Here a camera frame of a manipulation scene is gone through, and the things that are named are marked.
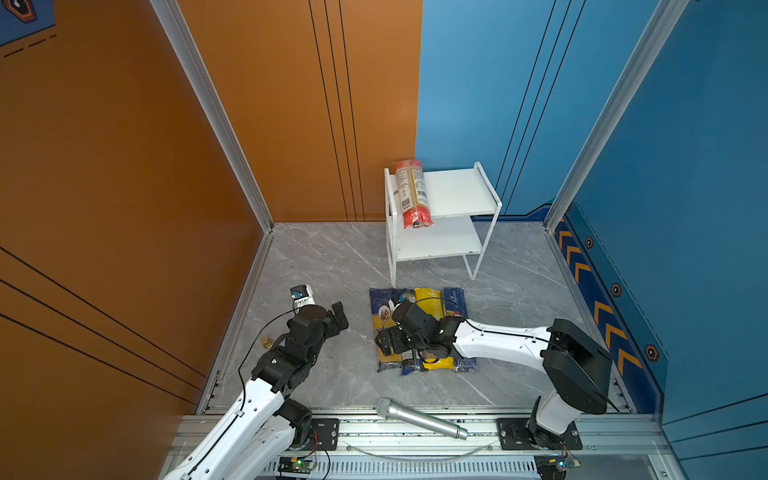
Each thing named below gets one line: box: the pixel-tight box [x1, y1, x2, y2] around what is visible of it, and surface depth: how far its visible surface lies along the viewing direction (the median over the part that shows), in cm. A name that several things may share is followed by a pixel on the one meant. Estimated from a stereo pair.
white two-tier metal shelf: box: [384, 161, 502, 288], surface depth 87 cm
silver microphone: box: [376, 397, 468, 441], surface depth 75 cm
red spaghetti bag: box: [393, 159, 434, 230], surface depth 79 cm
